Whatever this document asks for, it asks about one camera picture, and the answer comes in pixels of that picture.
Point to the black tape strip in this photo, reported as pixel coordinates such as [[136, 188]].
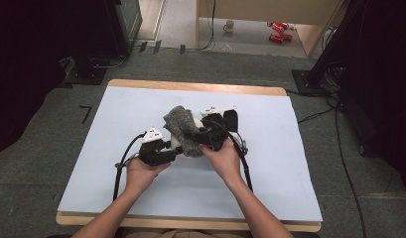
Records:
[[157, 47], [143, 46], [182, 49]]

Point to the black metal stand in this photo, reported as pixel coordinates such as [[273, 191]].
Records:
[[326, 59]]

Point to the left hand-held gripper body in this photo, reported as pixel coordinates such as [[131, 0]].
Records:
[[152, 152]]

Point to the grey knitted sock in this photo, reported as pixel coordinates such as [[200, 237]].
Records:
[[182, 127]]

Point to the light wooden cabinet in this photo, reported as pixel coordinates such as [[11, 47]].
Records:
[[266, 10]]

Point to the wooden table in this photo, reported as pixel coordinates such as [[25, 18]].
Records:
[[157, 84]]

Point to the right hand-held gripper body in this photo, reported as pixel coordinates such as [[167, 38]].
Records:
[[217, 132]]

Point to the light blue table sheet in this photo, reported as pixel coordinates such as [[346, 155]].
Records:
[[177, 198]]

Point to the person's left hand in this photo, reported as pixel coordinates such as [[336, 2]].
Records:
[[144, 175]]

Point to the red can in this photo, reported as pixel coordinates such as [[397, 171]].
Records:
[[285, 25], [288, 36], [276, 38], [277, 27]]

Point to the dark curtain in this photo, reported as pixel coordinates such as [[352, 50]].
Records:
[[385, 82]]

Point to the person's right hand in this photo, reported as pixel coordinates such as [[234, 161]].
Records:
[[223, 162]]

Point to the black stand with base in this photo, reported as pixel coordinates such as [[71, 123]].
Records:
[[88, 71]]

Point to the beige mug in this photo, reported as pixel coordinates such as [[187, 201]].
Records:
[[228, 26]]

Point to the person's beige trousers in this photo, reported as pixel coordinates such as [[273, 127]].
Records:
[[190, 234]]

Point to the panda plush toy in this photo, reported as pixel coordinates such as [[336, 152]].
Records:
[[231, 120]]

